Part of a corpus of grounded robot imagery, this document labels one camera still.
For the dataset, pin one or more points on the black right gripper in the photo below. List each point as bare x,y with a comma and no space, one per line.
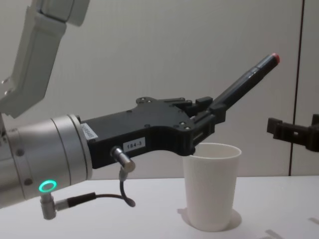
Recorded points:
314,137

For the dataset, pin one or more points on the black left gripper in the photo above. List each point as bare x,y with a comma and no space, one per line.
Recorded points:
149,124

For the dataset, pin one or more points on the black marker with red end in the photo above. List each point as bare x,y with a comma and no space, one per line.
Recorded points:
249,77

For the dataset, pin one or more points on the silver and grey left robot arm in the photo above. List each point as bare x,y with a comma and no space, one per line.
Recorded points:
47,152

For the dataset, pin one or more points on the white table cloth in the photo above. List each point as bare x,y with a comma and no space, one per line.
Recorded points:
274,199

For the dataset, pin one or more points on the white paper cup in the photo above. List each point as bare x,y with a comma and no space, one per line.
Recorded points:
211,184

